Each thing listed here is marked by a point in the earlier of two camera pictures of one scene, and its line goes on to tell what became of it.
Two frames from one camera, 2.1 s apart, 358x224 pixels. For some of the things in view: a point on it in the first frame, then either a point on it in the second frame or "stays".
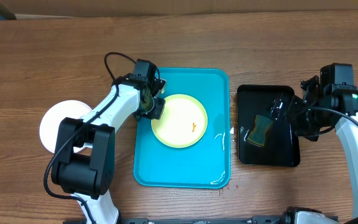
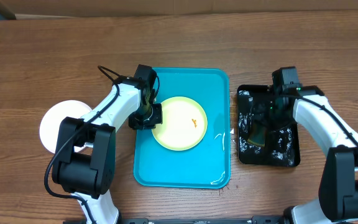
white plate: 51,119 stays
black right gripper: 311,133 → 263,119
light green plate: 182,123 stays
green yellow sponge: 258,134 stays
